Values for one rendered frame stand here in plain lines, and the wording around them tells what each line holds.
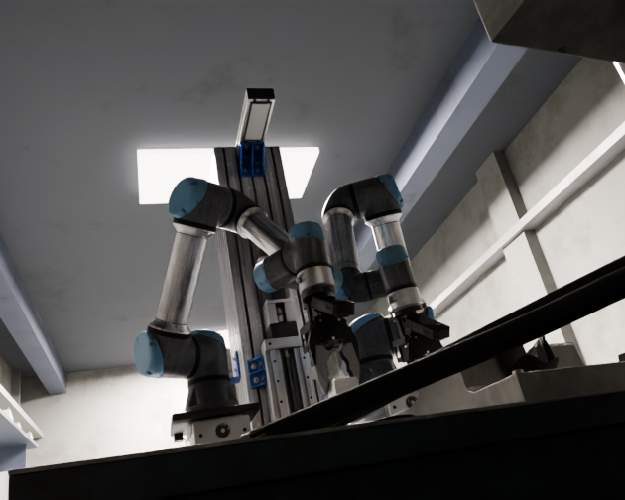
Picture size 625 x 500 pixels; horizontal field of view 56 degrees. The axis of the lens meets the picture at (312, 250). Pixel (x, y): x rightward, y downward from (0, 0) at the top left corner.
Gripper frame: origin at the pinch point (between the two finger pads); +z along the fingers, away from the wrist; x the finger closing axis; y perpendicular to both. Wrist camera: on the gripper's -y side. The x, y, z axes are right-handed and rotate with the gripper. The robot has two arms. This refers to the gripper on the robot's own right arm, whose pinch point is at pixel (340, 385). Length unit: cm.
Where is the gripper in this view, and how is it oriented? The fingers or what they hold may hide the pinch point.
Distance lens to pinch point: 115.4
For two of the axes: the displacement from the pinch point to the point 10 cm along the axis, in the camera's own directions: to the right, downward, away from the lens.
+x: -9.2, 0.1, -3.9
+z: 1.8, 8.9, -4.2
